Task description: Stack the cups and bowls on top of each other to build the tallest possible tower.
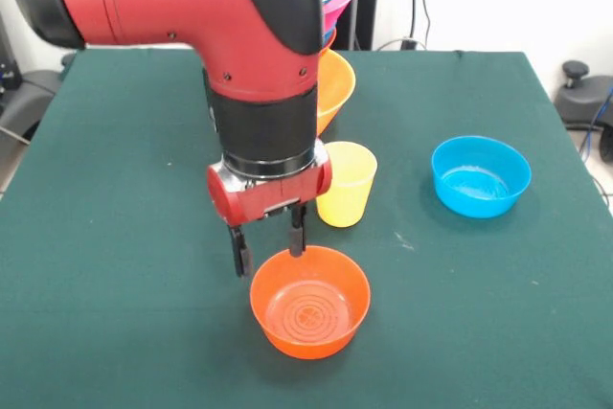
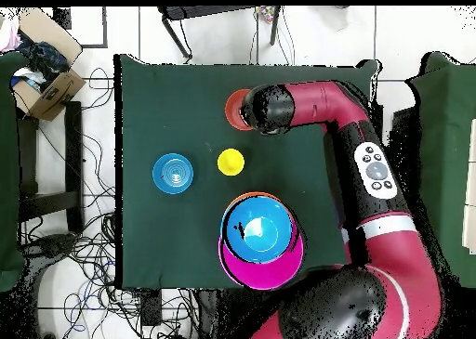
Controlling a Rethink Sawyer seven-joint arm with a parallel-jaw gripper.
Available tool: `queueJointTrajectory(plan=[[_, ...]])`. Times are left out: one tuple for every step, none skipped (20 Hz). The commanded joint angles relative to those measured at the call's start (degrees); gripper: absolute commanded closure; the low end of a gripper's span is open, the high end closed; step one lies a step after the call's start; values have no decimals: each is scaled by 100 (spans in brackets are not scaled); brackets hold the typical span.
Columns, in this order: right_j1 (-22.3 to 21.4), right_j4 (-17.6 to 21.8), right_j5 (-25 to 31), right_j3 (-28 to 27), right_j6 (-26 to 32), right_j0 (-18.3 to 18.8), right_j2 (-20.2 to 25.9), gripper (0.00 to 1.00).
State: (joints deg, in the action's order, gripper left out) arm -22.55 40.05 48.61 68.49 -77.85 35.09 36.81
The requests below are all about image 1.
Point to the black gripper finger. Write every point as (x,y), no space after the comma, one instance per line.
(297,232)
(242,253)

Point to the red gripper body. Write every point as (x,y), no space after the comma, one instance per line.
(268,196)

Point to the small red bowl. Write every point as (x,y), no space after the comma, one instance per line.
(311,313)

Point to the large orange bowl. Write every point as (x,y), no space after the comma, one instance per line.
(333,88)

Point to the wide red bowl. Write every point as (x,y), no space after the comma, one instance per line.
(328,47)

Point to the large pink bowl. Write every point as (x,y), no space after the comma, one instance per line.
(337,9)

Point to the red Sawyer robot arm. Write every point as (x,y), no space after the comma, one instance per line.
(191,6)

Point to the yellow cup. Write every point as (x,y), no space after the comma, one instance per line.
(349,198)

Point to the dark green table cloth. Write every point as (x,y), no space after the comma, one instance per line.
(268,375)

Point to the small teal blue bowl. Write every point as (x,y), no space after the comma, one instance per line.
(479,188)

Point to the black pedestal leg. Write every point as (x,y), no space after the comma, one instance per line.
(24,97)
(582,102)

